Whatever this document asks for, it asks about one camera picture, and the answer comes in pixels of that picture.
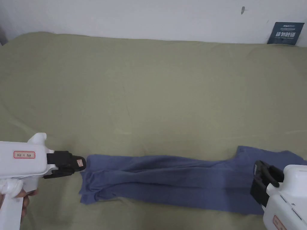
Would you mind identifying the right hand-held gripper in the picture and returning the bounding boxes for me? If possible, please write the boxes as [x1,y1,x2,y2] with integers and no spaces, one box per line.
[249,160,307,230]

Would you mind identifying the bed with pale green sheet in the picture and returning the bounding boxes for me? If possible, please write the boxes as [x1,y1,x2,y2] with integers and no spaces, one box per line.
[0,32,307,230]

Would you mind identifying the blue garment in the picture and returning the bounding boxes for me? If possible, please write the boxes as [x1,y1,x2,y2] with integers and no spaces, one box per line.
[79,145,307,215]

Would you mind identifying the dark blue sign card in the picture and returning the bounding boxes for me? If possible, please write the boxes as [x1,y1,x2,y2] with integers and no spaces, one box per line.
[267,22,305,46]

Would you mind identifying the person's left hand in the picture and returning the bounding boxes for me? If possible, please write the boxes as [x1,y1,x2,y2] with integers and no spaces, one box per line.
[0,189,39,224]

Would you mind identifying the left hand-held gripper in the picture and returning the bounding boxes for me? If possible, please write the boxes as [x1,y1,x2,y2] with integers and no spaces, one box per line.
[0,132,87,230]

